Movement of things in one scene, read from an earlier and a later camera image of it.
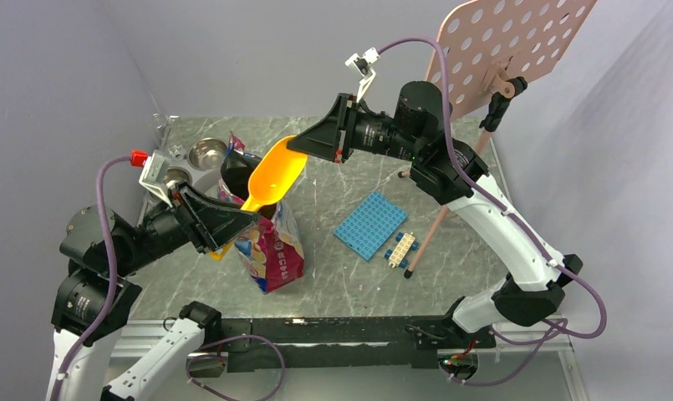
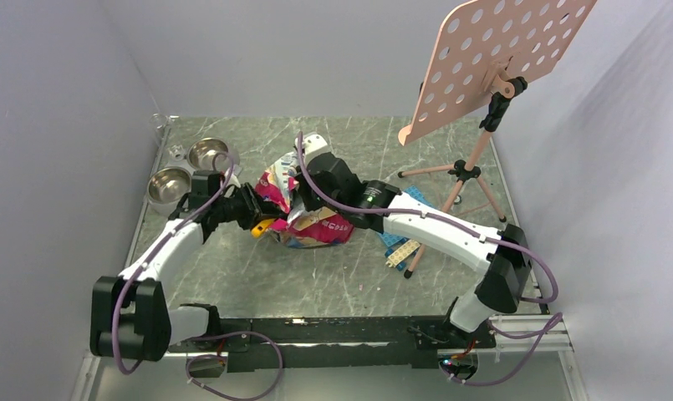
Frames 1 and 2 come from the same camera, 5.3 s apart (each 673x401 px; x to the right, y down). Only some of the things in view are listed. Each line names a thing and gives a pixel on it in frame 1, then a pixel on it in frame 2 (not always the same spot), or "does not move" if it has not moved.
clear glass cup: x=159 y=120 does not move
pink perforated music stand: x=491 y=43 does not move
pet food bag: x=272 y=251 -> x=314 y=227
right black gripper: x=326 y=139 -> x=304 y=180
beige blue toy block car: x=404 y=244 does not move
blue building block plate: x=370 y=226 -> x=416 y=195
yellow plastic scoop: x=271 y=179 -> x=259 y=228
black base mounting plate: x=282 y=343 does not move
